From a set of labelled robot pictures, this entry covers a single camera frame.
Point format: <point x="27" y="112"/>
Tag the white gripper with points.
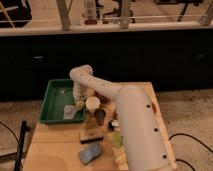
<point x="79" y="93"/>

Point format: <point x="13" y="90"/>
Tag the small light grey towel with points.
<point x="69" y="112"/>

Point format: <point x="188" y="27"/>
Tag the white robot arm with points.
<point x="143" y="142"/>

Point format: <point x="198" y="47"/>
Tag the white paper cup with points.
<point x="92" y="103"/>

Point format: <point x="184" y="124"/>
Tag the dark metal cup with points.
<point x="99" y="115"/>

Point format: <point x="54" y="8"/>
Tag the dark red bowl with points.
<point x="102" y="98"/>

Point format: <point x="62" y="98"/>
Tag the green plastic tray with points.
<point x="58" y="95"/>

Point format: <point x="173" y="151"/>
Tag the wooden block with black base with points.
<point x="91" y="132"/>

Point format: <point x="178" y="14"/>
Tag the black and white brush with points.
<point x="113" y="124"/>

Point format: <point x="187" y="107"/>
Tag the blue grey sponge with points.
<point x="90" y="153"/>

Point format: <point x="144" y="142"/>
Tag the green translucent cup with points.
<point x="117" y="139"/>

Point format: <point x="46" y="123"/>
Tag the black pole stand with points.
<point x="23" y="130"/>

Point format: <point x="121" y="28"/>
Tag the yellow corn toy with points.
<point x="120" y="157"/>

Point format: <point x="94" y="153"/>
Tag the white numbered sign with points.
<point x="89" y="9"/>

